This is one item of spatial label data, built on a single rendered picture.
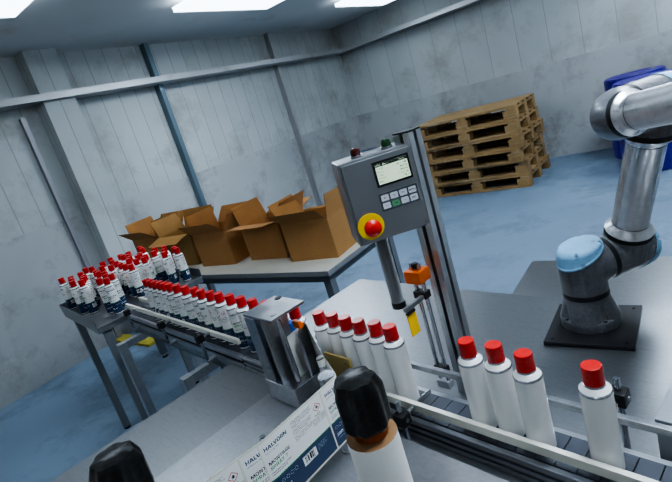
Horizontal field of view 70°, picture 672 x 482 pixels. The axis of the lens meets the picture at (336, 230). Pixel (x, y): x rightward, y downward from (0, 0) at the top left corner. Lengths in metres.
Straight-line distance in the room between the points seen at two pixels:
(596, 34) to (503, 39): 1.17
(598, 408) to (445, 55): 7.27
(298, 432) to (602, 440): 0.53
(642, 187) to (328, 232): 1.75
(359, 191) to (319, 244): 1.76
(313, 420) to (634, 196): 0.92
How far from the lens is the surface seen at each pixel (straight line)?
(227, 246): 3.33
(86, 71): 5.70
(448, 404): 1.21
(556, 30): 7.50
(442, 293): 1.17
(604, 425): 0.95
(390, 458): 0.86
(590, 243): 1.42
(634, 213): 1.41
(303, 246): 2.85
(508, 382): 1.02
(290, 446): 1.02
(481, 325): 1.59
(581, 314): 1.45
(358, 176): 1.04
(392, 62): 8.34
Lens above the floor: 1.60
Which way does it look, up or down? 14 degrees down
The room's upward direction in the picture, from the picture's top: 17 degrees counter-clockwise
